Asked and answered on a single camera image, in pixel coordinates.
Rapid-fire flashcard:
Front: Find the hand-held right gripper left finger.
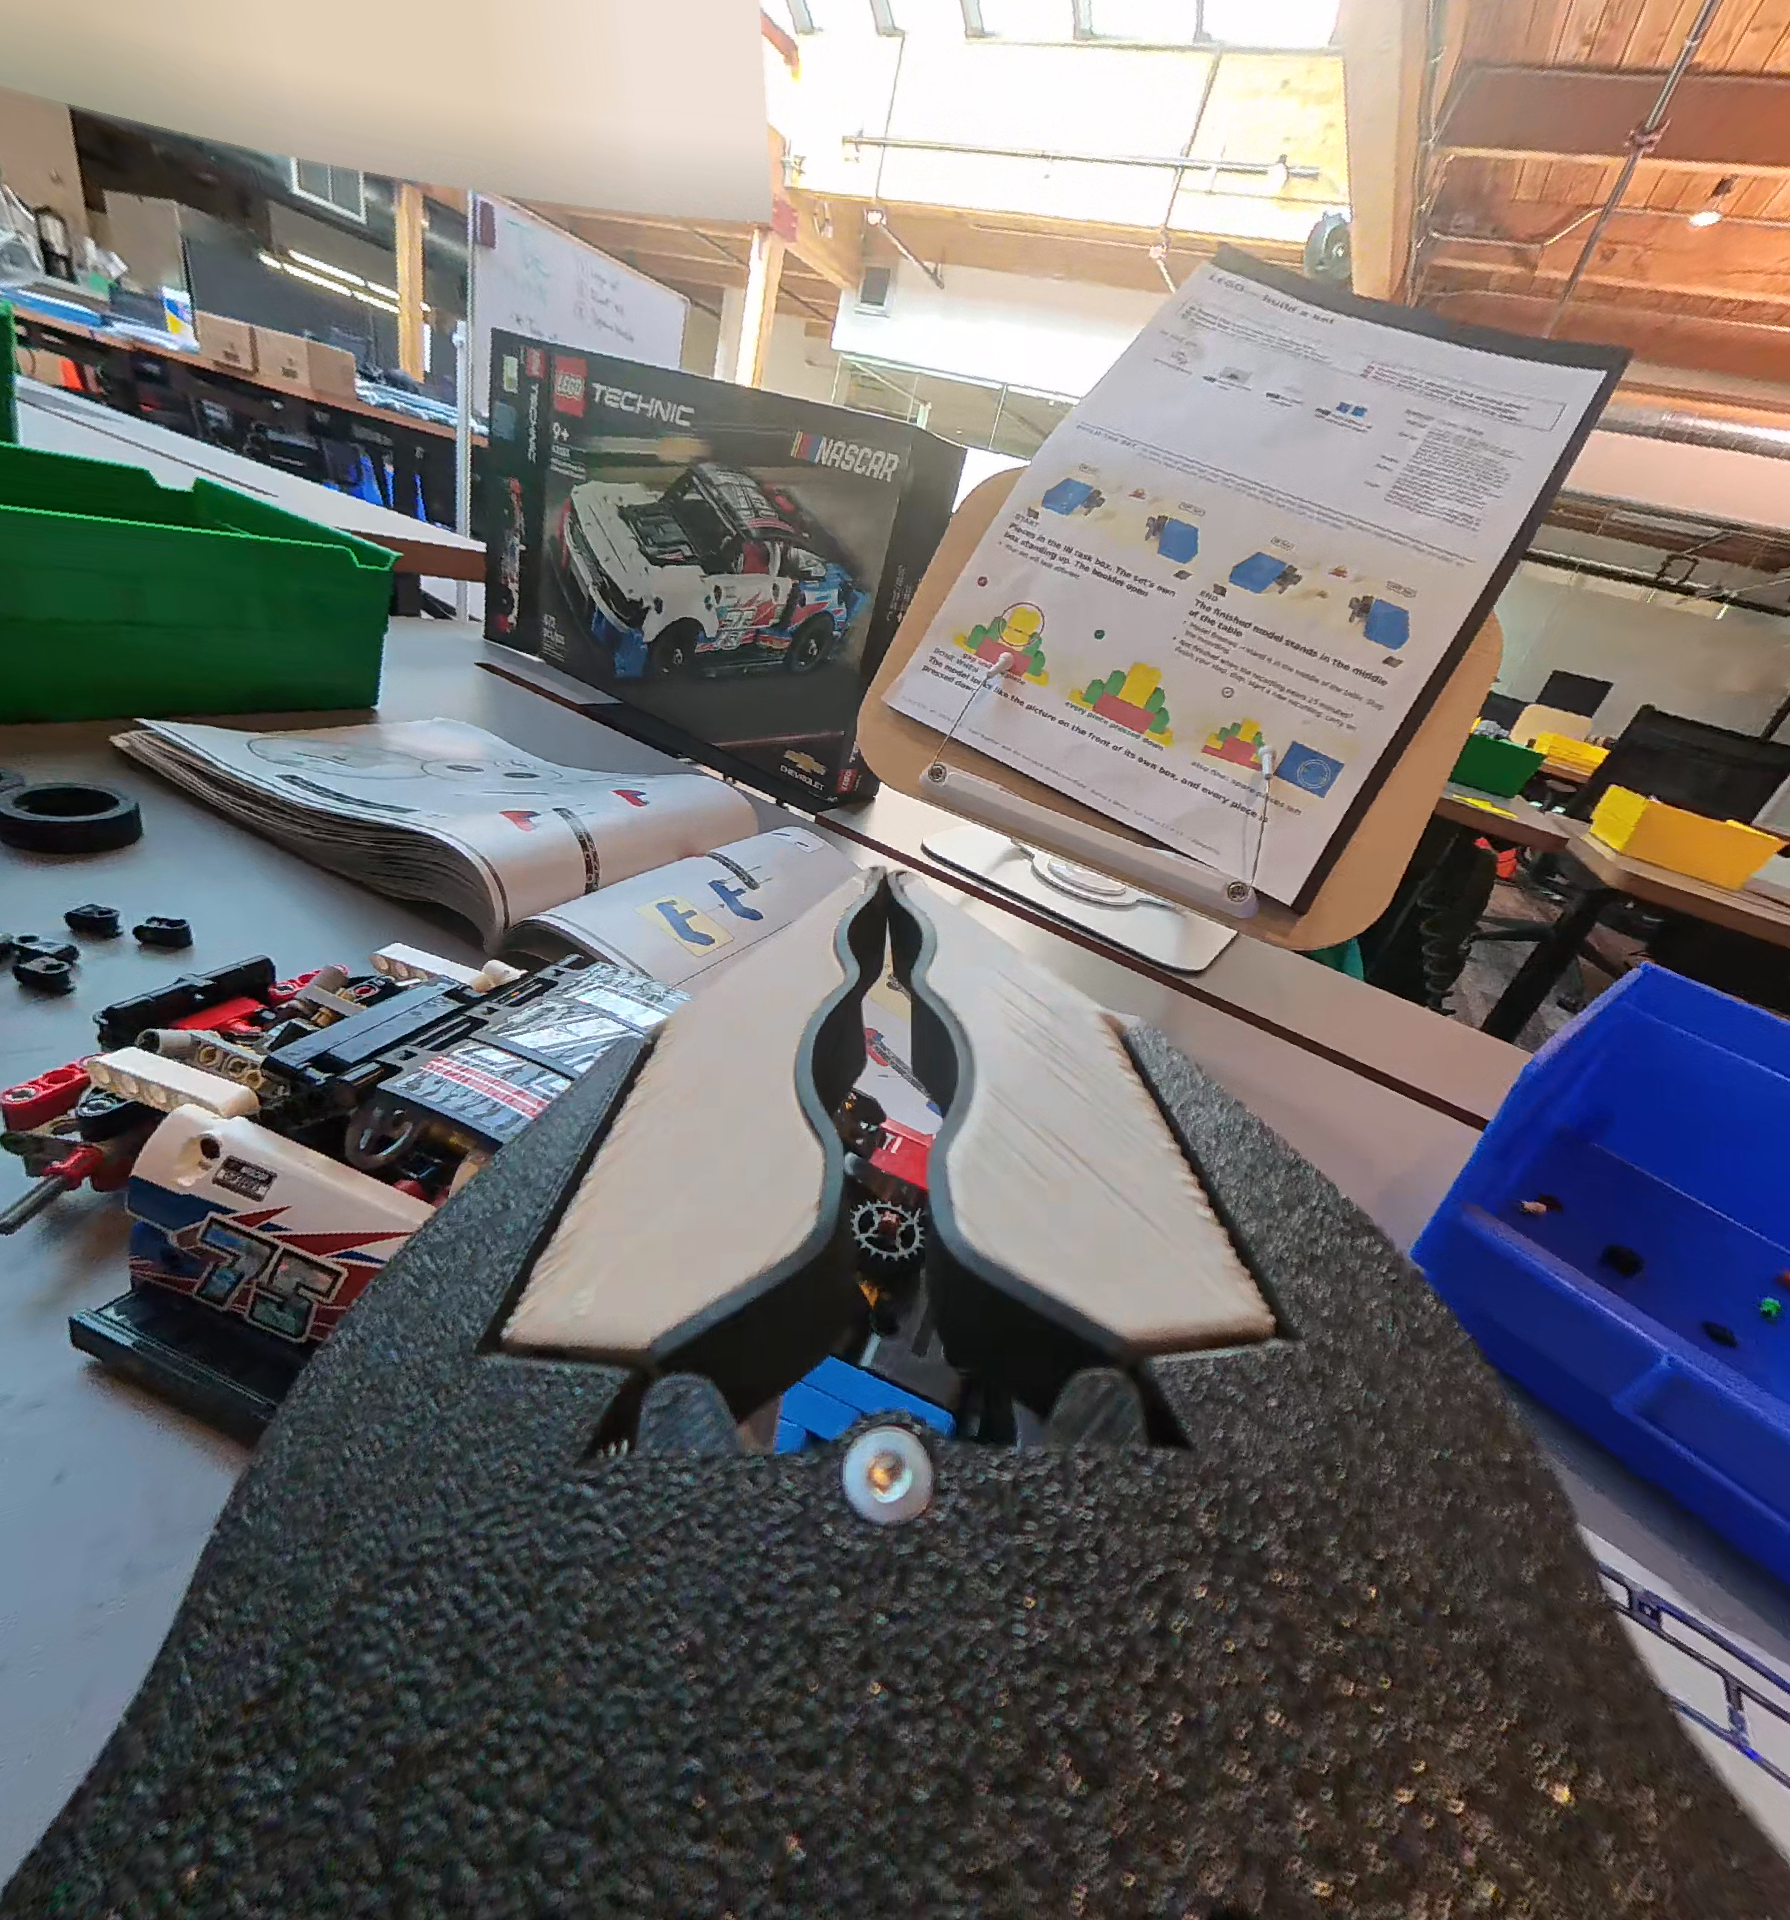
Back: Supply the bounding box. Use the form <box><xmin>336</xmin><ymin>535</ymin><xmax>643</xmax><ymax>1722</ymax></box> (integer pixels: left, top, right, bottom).
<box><xmin>500</xmin><ymin>864</ymin><xmax>892</xmax><ymax>1419</ymax></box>

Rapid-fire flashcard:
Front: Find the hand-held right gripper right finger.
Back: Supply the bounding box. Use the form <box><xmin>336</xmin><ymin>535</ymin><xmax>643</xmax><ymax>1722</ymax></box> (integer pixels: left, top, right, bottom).
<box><xmin>890</xmin><ymin>874</ymin><xmax>1278</xmax><ymax>1419</ymax></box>

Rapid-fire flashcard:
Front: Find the toy brick race car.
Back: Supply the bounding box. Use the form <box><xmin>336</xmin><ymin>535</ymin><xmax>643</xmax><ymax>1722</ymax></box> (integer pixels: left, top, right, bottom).
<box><xmin>0</xmin><ymin>942</ymin><xmax>972</xmax><ymax>1457</ymax></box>

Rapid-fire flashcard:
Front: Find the white stand base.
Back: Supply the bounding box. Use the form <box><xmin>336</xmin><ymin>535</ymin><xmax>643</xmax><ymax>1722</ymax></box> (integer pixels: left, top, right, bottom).
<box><xmin>918</xmin><ymin>763</ymin><xmax>1264</xmax><ymax>975</ymax></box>

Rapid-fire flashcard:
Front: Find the open building instruction booklet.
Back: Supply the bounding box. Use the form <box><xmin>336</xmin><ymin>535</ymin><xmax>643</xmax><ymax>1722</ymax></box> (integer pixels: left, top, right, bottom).
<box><xmin>112</xmin><ymin>718</ymin><xmax>874</xmax><ymax>993</ymax></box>

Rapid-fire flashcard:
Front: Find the black toy set box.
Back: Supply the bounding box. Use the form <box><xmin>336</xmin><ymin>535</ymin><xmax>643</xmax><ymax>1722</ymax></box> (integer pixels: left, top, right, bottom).
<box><xmin>482</xmin><ymin>328</ymin><xmax>968</xmax><ymax>812</ymax></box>

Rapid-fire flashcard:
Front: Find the blue plastic bin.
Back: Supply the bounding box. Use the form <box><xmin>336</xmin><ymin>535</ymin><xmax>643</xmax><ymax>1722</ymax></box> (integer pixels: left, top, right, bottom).
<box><xmin>1412</xmin><ymin>960</ymin><xmax>1790</xmax><ymax>1637</ymax></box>

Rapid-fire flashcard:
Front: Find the printed instruction sheet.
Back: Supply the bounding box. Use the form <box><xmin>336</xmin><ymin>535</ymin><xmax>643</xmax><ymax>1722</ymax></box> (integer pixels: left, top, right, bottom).
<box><xmin>885</xmin><ymin>267</ymin><xmax>1632</xmax><ymax>913</ymax></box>

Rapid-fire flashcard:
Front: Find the background wooden workbench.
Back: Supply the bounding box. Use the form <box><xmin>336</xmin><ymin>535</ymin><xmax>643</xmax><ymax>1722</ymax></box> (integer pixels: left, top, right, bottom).
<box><xmin>1435</xmin><ymin>780</ymin><xmax>1790</xmax><ymax>1052</ymax></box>

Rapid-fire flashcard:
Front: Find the sticker sheet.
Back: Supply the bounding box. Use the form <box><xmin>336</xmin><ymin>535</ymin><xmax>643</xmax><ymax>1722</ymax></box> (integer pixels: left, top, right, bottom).
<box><xmin>1592</xmin><ymin>1531</ymin><xmax>1790</xmax><ymax>1920</ymax></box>

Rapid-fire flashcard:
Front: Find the long wooden workbench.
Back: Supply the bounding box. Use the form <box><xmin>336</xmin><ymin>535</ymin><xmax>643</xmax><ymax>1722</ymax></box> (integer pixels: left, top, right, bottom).
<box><xmin>18</xmin><ymin>307</ymin><xmax>484</xmax><ymax>498</ymax></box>

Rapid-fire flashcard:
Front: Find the whiteboard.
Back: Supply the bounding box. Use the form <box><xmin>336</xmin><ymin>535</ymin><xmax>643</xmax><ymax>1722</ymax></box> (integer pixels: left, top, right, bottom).
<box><xmin>467</xmin><ymin>192</ymin><xmax>690</xmax><ymax>453</ymax></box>

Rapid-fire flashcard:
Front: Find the silver ventilation duct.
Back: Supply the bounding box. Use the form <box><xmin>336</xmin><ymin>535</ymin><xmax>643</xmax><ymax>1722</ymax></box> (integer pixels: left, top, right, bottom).
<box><xmin>1585</xmin><ymin>394</ymin><xmax>1790</xmax><ymax>474</ymax></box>

